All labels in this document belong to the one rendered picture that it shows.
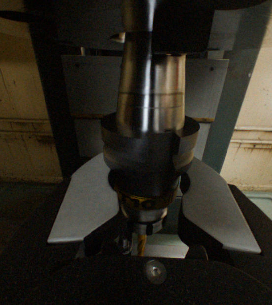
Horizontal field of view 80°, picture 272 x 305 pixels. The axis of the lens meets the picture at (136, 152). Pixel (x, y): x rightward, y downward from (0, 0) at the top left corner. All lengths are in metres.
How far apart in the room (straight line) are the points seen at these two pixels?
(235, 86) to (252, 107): 0.49
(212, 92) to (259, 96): 0.58
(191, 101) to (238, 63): 0.18
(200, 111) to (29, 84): 0.89
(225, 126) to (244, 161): 0.63
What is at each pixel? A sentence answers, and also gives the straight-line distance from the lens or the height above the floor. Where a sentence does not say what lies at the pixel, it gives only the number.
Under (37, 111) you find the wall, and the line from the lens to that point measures 1.13.
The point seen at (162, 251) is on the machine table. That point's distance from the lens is 0.58.
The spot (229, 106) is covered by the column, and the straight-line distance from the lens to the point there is 0.66.
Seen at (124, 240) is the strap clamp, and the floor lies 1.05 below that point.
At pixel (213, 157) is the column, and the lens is 0.72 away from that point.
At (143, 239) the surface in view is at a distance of 0.18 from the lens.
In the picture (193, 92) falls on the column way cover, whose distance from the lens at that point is 0.56.
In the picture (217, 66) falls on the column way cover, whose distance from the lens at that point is 0.57.
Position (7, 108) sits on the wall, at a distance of 1.23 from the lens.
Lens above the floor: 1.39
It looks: 28 degrees down
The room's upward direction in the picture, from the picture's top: 2 degrees clockwise
